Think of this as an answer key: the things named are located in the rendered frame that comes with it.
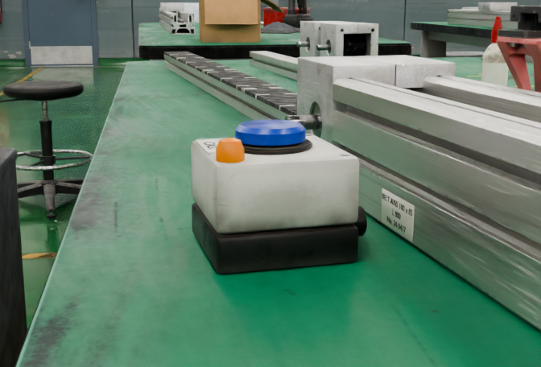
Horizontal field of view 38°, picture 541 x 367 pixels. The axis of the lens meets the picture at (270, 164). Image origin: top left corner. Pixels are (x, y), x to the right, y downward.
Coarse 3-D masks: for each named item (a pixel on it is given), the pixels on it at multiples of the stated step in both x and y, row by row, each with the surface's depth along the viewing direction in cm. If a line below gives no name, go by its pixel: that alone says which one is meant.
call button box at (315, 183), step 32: (192, 160) 47; (256, 160) 41; (288, 160) 41; (320, 160) 42; (352, 160) 42; (192, 192) 47; (224, 192) 40; (256, 192) 41; (288, 192) 41; (320, 192) 42; (352, 192) 42; (192, 224) 48; (224, 224) 41; (256, 224) 41; (288, 224) 42; (320, 224) 42; (352, 224) 44; (224, 256) 41; (256, 256) 42; (288, 256) 42; (320, 256) 43; (352, 256) 43
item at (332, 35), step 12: (324, 24) 161; (336, 24) 154; (348, 24) 155; (360, 24) 155; (372, 24) 156; (324, 36) 161; (336, 36) 154; (348, 36) 158; (360, 36) 159; (372, 36) 156; (324, 48) 158; (336, 48) 155; (348, 48) 157; (360, 48) 158; (372, 48) 157
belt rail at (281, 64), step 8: (256, 56) 168; (264, 56) 162; (272, 56) 158; (280, 56) 158; (288, 56) 158; (256, 64) 169; (264, 64) 162; (272, 64) 159; (280, 64) 151; (288, 64) 145; (296, 64) 141; (280, 72) 151; (288, 72) 146; (296, 72) 143
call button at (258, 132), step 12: (264, 120) 46; (276, 120) 46; (240, 132) 44; (252, 132) 43; (264, 132) 43; (276, 132) 43; (288, 132) 43; (300, 132) 44; (252, 144) 43; (264, 144) 43; (276, 144) 43; (288, 144) 43
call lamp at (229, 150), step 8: (224, 144) 40; (232, 144) 40; (240, 144) 41; (216, 152) 41; (224, 152) 40; (232, 152) 40; (240, 152) 41; (224, 160) 40; (232, 160) 40; (240, 160) 41
